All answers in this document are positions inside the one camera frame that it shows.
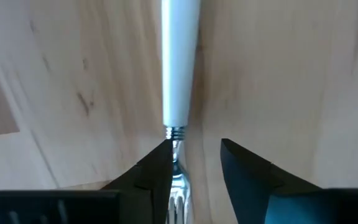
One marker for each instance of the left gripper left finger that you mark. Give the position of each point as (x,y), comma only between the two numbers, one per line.
(148,180)

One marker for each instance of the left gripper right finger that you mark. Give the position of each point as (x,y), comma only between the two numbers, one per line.
(253,186)

